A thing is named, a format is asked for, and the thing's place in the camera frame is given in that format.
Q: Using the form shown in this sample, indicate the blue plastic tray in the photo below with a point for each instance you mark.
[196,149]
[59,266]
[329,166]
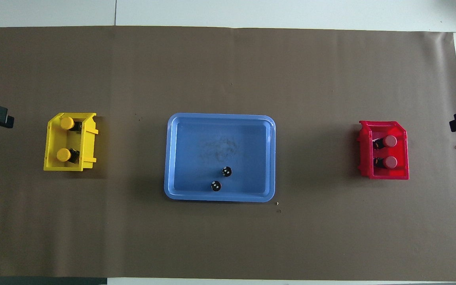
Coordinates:
[196,158]

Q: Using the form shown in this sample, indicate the red push button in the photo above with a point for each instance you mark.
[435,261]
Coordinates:
[390,141]
[390,162]

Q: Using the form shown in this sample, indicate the red plastic storage bin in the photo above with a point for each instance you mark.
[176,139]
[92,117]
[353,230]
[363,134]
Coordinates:
[390,175]

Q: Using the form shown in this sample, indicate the brown paper table mat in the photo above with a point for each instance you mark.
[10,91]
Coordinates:
[228,59]

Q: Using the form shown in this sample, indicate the yellow push button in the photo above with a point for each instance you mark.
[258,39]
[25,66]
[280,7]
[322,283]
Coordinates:
[63,154]
[67,122]

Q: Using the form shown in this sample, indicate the yellow plastic storage bin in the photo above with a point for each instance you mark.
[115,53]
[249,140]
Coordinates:
[50,146]

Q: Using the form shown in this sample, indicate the small black cylinder component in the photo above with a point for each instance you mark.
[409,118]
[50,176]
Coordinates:
[215,186]
[226,171]

